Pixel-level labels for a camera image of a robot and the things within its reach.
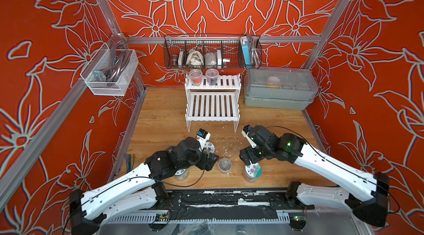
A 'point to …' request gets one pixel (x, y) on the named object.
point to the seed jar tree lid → (181, 174)
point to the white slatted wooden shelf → (218, 102)
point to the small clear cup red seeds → (196, 76)
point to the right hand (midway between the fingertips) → (244, 154)
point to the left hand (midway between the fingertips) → (212, 152)
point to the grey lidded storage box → (286, 88)
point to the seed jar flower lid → (253, 172)
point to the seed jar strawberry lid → (209, 147)
